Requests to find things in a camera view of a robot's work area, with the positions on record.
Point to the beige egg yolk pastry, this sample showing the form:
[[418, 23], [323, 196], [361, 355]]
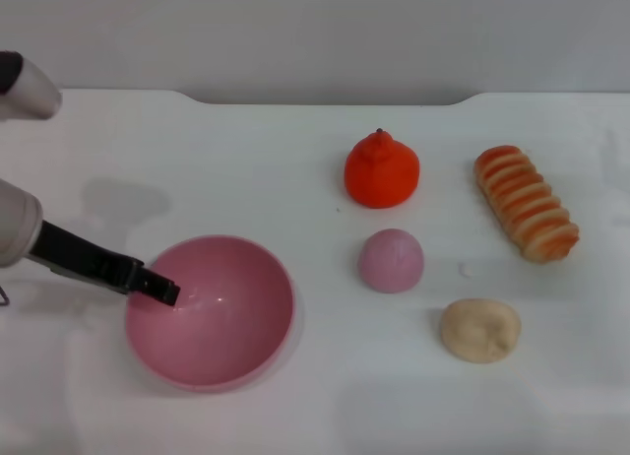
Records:
[[480, 332]]

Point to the pink plastic bowl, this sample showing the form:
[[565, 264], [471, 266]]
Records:
[[216, 322]]

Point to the orange tangerine toy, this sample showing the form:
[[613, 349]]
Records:
[[381, 174]]

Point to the striped bread roll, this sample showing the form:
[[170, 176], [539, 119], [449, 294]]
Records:
[[526, 204]]

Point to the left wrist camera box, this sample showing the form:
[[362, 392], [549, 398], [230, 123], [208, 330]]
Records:
[[29, 90]]

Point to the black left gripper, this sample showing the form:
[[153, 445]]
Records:
[[79, 255]]

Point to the pink round bun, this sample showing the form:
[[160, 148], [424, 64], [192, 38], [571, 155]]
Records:
[[391, 260]]

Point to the small white crumb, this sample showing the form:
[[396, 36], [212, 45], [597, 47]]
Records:
[[464, 270]]

